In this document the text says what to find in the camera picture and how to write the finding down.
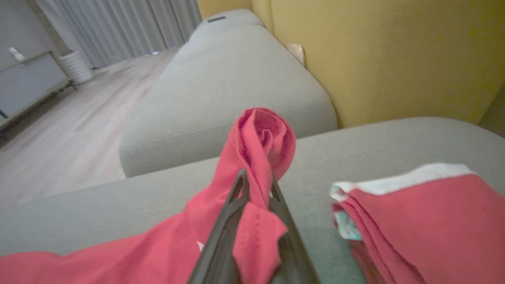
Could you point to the red white-trimmed shorts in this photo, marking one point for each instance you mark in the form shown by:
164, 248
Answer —
434, 228

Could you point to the long grey sofa seat cushion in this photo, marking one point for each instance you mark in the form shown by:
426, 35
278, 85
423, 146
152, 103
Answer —
229, 90

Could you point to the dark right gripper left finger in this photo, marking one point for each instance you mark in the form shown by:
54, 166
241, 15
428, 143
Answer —
221, 244

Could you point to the small beige cloth piece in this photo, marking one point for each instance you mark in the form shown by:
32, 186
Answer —
296, 52

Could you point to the red white basketball jersey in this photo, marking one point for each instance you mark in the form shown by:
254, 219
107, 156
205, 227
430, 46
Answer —
252, 150

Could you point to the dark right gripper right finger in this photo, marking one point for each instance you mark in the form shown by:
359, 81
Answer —
296, 260

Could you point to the grey low cabinet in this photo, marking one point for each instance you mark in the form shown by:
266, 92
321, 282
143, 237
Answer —
27, 86

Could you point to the short grey sofa seat cushion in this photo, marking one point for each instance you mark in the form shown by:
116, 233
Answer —
232, 23

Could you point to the small yellow sofa back cushion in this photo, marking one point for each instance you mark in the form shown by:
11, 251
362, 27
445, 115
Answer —
223, 6
261, 12

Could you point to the large yellow sofa back cushion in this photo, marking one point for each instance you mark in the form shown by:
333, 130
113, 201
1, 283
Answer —
394, 55

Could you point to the grey pleated curtain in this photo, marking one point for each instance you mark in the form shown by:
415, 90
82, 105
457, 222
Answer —
130, 23

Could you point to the black remote control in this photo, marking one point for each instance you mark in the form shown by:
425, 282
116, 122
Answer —
216, 19

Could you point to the white ribbed bin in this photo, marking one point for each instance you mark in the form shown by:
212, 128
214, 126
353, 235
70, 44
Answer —
75, 67

